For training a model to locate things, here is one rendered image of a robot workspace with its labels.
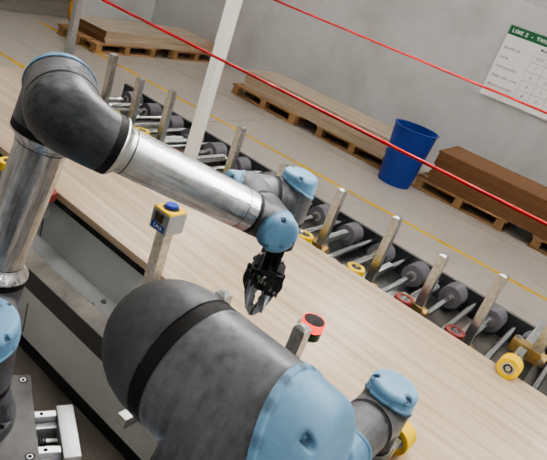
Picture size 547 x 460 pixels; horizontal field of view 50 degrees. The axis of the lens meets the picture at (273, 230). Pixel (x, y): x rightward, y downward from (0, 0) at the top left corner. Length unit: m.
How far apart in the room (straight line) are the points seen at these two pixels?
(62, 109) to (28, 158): 0.17
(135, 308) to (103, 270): 1.84
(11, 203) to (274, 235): 0.44
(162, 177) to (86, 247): 1.46
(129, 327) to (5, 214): 0.65
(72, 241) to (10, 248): 1.32
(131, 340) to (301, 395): 0.13
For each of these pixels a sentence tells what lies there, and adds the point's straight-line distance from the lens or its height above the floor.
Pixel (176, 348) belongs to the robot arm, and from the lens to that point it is 0.44.
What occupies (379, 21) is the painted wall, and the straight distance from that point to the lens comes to 9.11.
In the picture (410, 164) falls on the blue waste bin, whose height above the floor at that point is 0.32.
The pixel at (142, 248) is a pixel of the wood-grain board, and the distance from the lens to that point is 2.10.
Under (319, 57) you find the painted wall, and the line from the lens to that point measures 9.50.
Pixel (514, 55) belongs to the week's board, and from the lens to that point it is 8.45.
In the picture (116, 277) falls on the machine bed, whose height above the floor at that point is 0.72.
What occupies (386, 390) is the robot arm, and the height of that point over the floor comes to 1.45.
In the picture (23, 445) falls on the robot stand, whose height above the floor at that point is 1.04.
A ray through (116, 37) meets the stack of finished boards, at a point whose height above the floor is 0.24.
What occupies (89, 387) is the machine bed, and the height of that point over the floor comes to 0.18.
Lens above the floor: 1.93
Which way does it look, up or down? 24 degrees down
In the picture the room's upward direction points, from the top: 20 degrees clockwise
